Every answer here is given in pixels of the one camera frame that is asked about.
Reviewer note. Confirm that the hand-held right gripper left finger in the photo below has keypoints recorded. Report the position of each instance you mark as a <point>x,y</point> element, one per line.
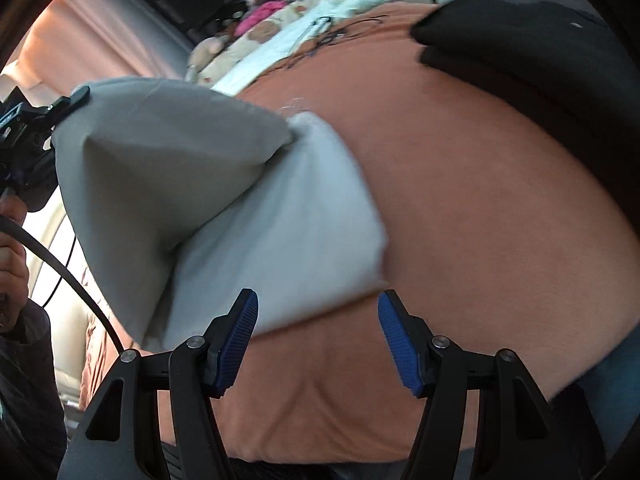
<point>240,340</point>

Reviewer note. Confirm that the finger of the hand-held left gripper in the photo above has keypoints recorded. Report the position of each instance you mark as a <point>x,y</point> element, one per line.
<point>70,102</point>

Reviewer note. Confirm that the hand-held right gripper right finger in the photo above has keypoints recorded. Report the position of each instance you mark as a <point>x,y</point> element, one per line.
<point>397,345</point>

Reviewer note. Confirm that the large white shirt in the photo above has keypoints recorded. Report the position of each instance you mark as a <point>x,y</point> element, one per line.
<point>200,185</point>

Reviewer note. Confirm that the person's left forearm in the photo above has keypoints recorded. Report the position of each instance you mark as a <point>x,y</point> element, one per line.
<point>25,385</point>

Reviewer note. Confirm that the pile of colourful clothes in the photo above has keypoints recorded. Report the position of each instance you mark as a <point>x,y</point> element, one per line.
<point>262,12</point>

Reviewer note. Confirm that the person's left hand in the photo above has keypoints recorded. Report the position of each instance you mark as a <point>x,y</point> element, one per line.
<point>12,280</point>

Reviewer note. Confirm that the pink curtain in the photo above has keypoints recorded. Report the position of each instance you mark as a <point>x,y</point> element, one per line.
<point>100,35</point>

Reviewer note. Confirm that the brown bed blanket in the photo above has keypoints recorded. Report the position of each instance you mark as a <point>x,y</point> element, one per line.
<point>475,210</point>

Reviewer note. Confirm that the cream bed sheet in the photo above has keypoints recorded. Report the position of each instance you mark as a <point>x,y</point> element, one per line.
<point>70,320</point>

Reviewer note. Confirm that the white bear print duvet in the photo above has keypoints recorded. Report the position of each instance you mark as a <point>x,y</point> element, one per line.
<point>260,60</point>

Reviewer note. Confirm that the blue grey cloth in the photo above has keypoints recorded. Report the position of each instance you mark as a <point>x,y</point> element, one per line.
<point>600,385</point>

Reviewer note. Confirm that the black garment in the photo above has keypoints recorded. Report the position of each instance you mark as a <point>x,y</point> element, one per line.
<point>525,50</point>

